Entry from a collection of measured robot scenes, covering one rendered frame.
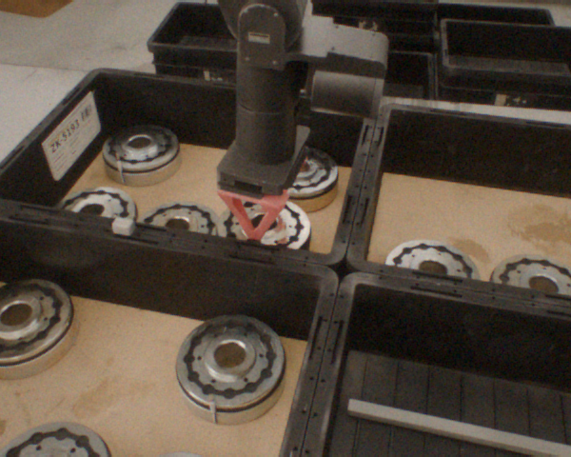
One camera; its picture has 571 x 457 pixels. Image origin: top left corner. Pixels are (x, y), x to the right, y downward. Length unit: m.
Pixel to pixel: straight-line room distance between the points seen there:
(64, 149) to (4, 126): 0.46
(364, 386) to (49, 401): 0.30
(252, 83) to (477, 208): 0.39
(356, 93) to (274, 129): 0.08
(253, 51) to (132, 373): 0.33
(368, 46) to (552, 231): 0.39
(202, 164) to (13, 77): 0.68
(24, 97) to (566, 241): 1.04
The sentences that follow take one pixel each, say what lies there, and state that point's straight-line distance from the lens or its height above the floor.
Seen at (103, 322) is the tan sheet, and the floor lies 0.83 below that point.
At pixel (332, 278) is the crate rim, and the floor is 0.93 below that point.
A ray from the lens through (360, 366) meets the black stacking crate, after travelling 0.60.
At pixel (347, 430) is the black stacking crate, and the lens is 0.56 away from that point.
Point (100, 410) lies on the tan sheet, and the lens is 0.59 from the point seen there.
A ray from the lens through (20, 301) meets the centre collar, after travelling 0.65.
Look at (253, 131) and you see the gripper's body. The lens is 0.53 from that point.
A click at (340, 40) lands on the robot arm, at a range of 0.49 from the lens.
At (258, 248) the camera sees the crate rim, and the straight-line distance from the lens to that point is 0.56.
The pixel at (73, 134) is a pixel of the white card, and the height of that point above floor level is 0.89.
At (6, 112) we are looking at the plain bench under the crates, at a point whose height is 0.70.
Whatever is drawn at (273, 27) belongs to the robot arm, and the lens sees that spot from 0.45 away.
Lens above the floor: 1.32
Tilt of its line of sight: 43 degrees down
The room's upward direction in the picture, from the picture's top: straight up
